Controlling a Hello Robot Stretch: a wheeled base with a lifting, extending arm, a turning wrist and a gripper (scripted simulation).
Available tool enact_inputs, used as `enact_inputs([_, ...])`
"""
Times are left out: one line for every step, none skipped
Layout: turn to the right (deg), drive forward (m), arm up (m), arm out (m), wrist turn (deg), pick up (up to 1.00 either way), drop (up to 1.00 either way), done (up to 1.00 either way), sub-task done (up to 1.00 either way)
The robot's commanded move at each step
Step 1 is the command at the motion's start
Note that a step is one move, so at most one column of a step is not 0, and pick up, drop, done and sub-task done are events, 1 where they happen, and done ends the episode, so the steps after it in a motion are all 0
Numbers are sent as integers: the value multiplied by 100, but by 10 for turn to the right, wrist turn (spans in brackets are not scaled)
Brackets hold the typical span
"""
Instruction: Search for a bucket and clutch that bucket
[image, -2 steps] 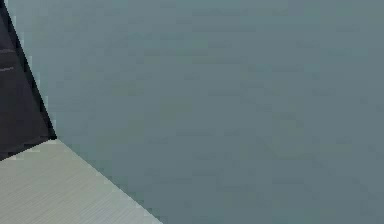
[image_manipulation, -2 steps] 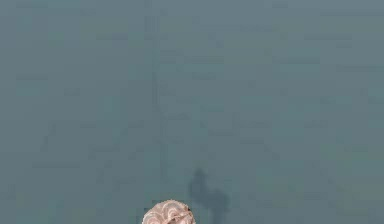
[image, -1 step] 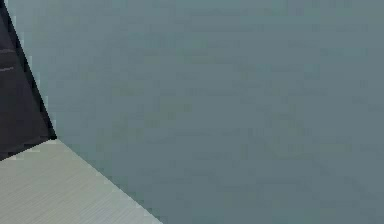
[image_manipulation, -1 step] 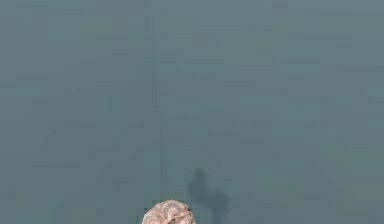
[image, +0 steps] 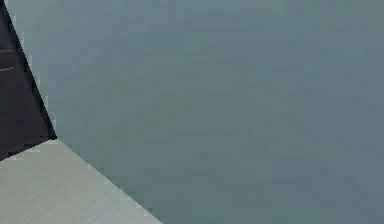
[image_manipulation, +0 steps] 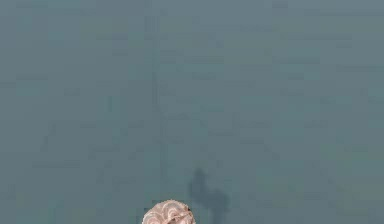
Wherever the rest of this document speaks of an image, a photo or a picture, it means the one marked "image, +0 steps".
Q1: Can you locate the dark grey cabinet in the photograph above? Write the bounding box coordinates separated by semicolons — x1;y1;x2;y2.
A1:
0;0;58;162

